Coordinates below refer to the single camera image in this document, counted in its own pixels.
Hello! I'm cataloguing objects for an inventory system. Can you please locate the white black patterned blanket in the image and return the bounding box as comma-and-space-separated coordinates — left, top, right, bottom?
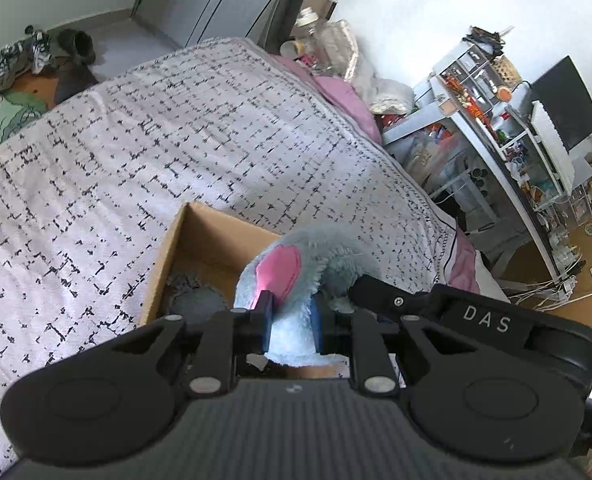
0, 38, 456, 472

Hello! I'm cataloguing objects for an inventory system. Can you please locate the black monitor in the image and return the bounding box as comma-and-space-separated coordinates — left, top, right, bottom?
531, 56, 592, 151

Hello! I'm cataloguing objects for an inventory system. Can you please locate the dark grey plush in box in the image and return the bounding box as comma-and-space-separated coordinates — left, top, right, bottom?
162, 272, 226, 324

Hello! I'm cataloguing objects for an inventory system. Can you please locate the white desk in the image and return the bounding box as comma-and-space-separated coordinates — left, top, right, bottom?
380, 79, 577, 283

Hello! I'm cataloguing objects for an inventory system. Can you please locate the brown cardboard box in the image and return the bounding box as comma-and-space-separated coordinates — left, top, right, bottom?
139, 202, 279, 326

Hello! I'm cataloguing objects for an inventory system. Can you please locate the white keyboard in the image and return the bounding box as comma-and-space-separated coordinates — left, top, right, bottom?
530, 100, 575, 195

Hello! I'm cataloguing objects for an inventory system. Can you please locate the grey plush toy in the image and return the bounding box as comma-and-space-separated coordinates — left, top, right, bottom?
233, 223, 381, 367

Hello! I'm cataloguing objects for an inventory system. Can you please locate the desk drawer organizer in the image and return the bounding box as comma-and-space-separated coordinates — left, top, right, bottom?
430, 39, 523, 126

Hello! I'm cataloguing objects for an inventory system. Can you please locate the pink bed sheet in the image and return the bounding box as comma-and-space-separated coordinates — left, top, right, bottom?
272, 55, 480, 294

